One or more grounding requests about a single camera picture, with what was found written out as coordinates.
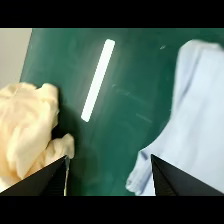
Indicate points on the light blue shirt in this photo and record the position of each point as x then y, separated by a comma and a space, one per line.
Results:
196, 126

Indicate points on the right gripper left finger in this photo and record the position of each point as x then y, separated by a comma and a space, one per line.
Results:
46, 182

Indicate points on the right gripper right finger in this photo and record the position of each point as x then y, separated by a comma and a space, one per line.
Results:
176, 181

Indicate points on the cream garment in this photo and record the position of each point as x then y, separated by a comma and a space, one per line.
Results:
26, 126

